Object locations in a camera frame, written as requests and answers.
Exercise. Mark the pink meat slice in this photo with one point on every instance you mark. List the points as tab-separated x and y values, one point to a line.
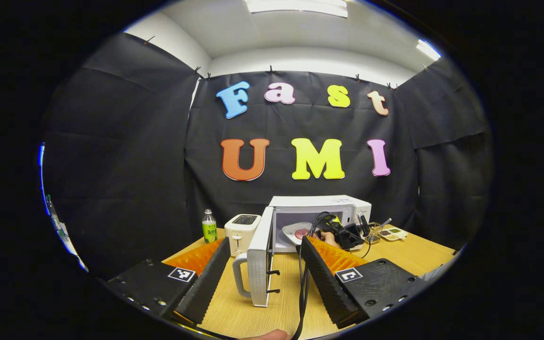
301	233

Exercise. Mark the white microwave oven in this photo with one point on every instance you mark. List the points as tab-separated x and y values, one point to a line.
300	202

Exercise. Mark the green drink bottle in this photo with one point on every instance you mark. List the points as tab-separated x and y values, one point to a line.
209	231

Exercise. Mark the black backdrop cloth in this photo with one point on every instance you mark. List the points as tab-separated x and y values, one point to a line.
135	165

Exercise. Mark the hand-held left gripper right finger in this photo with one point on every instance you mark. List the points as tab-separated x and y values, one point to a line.
326	283

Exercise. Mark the white square plate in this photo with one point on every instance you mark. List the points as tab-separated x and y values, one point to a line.
291	232

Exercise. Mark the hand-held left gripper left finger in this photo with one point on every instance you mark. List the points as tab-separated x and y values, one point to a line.
206	288

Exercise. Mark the small ceiling light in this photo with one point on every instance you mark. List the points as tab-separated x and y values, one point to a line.
428	49

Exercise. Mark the white toaster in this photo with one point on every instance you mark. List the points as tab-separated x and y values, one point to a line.
241	231

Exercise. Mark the long ceiling light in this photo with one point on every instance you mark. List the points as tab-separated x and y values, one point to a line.
295	6

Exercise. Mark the divided white spice dish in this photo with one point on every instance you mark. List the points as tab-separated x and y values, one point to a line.
394	233

